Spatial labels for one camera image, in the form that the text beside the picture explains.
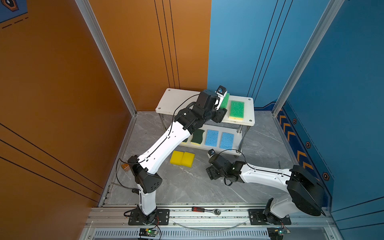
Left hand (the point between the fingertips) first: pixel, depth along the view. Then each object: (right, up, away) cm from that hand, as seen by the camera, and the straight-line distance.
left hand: (220, 105), depth 70 cm
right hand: (-3, -35, +15) cm, 38 cm away
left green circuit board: (-35, -61, +1) cm, 71 cm away
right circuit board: (+26, -61, 0) cm, 66 cm away
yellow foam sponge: (-24, -30, +22) cm, 44 cm away
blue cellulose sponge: (+8, -20, +24) cm, 32 cm away
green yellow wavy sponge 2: (-19, -20, +22) cm, 35 cm away
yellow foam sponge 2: (-17, -31, +23) cm, 42 cm away
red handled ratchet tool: (-1, -53, +3) cm, 53 cm away
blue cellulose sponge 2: (-1, -18, +26) cm, 32 cm away
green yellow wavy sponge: (-11, -18, +24) cm, 32 cm away
